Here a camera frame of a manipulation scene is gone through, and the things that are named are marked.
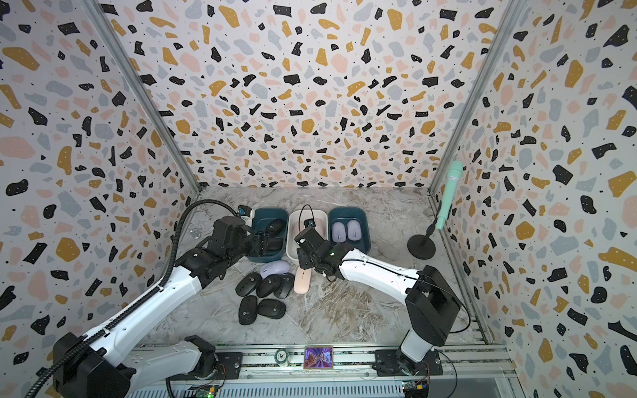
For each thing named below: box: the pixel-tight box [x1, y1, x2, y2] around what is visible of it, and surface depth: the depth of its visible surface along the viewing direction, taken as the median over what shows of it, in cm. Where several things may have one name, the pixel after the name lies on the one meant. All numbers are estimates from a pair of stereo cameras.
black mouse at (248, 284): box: [234, 271, 262, 297], surface depth 90 cm
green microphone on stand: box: [407, 160, 464, 261], surface depth 81 cm
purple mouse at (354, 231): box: [346, 218, 363, 242], surface depth 105 cm
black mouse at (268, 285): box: [256, 274, 282, 298], surface depth 89 cm
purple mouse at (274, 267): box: [259, 260, 291, 280], surface depth 94 cm
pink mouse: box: [293, 266, 312, 295], surface depth 92 cm
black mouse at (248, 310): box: [238, 295, 258, 326], surface depth 84 cm
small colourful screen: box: [303, 345, 334, 369], surface depth 76 cm
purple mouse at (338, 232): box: [331, 221, 346, 243], surface depth 105 cm
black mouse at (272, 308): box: [257, 298, 287, 320], surface depth 85 cm
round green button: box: [274, 348, 289, 368], surface depth 72 cm
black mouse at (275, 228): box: [265, 218, 287, 238], surface depth 108 cm
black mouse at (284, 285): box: [273, 272, 296, 300], surface depth 90 cm
